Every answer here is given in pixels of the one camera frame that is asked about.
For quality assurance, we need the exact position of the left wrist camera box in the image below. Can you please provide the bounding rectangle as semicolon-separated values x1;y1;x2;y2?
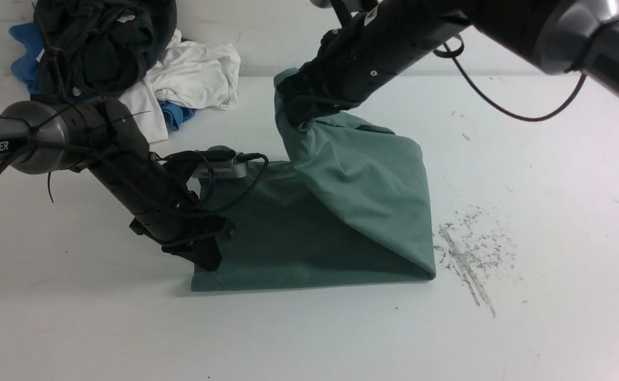
164;146;249;180

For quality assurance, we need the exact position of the black crumpled garment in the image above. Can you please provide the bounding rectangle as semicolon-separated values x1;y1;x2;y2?
34;1;177;97

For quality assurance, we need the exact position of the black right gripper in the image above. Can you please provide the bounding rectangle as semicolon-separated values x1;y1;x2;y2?
277;1;470;125

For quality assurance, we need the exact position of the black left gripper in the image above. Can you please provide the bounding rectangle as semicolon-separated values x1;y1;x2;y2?
89;153;235;272

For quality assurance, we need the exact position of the white crumpled garment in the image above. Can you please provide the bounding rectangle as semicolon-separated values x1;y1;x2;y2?
120;30;241;144

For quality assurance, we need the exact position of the black right camera cable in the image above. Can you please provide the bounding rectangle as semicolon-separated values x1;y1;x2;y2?
432;11;619;122

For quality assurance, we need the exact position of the black camera cable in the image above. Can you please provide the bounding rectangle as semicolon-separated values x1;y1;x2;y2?
0;151;270;220
432;11;619;122

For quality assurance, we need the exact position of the black left camera cable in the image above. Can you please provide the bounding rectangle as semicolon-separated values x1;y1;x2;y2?
0;151;270;220

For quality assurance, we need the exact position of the blue crumpled garment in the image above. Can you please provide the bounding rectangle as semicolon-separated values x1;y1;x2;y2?
9;22;197;143

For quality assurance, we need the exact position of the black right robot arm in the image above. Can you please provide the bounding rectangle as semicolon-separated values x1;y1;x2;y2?
277;1;619;124

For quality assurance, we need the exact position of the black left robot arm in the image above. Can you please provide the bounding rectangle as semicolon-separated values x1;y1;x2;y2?
0;96;234;271

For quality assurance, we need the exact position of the green long-sleeve top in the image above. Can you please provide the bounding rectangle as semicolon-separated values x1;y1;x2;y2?
191;92;437;292

